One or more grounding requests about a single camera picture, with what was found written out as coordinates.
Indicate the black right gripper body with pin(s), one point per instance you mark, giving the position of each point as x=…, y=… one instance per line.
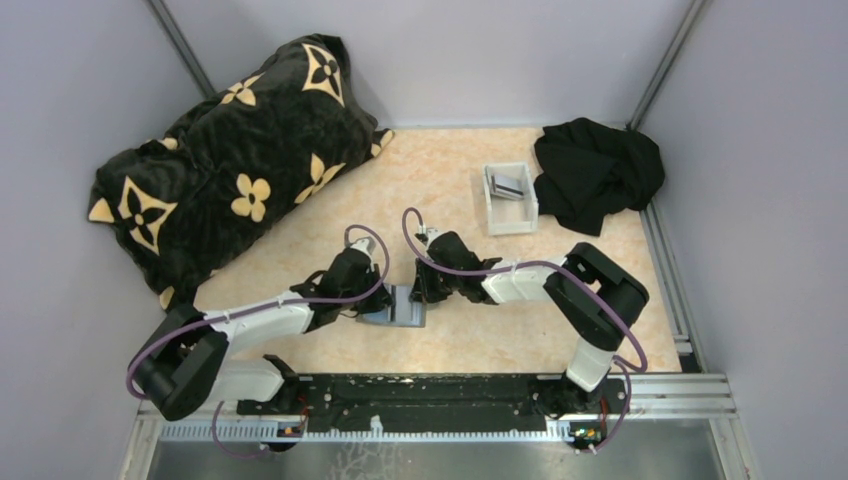
x=437, y=285

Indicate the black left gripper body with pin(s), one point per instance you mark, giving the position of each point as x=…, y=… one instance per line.
x=374, y=302

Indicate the grey card holder wallet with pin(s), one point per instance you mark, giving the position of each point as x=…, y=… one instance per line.
x=404, y=311

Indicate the white plastic card tray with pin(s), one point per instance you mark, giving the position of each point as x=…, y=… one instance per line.
x=510, y=217

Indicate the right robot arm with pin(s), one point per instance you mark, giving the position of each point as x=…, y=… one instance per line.
x=597, y=297

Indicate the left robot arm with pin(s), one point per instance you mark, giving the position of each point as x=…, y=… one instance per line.
x=189, y=360

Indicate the grey cards in tray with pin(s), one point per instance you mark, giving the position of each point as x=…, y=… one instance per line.
x=506, y=187

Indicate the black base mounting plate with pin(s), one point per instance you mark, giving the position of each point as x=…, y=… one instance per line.
x=435, y=403

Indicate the black floral pillow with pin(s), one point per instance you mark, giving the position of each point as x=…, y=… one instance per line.
x=186, y=204

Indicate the black crumpled cloth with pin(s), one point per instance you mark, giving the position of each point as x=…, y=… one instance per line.
x=589, y=171

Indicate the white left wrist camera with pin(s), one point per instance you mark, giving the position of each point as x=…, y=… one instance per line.
x=365, y=245

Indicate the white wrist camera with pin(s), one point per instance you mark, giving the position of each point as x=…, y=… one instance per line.
x=365, y=245
x=426, y=235

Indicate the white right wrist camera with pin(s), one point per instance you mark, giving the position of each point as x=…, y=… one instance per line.
x=426, y=235

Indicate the white cable duct strip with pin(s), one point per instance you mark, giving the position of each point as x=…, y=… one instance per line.
x=270, y=431

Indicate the aluminium frame rail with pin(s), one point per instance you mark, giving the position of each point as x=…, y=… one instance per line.
x=647, y=396

